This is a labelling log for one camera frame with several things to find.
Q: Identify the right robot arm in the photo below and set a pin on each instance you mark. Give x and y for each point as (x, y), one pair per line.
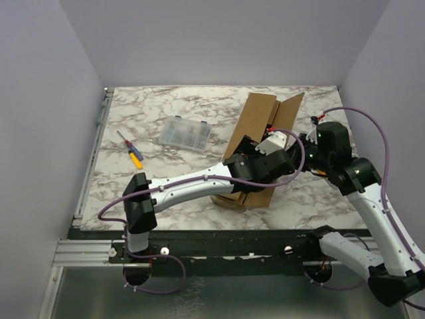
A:
(397, 271)

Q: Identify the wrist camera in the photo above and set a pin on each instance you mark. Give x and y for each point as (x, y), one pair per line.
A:
(274, 142)
(315, 121)

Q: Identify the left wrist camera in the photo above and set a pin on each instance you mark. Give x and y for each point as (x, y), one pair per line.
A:
(274, 142)

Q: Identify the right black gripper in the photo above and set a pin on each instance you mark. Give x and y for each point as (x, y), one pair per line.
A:
(301, 146)

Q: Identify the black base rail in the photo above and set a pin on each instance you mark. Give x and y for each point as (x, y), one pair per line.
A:
(214, 253)

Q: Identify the brown cardboard express box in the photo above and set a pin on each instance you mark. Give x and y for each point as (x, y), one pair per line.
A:
(260, 112)

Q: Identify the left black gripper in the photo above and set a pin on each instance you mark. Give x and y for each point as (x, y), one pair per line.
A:
(247, 147)

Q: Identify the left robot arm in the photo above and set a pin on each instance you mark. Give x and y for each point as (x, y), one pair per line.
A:
(249, 169)

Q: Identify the aluminium frame rail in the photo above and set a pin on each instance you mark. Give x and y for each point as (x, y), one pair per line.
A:
(56, 272)

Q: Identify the red handled screwdriver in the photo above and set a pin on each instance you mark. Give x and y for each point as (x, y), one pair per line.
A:
(127, 142)

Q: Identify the clear plastic screw box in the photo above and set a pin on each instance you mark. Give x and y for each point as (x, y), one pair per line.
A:
(185, 133)

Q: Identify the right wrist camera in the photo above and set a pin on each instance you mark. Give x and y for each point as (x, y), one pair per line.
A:
(315, 121)

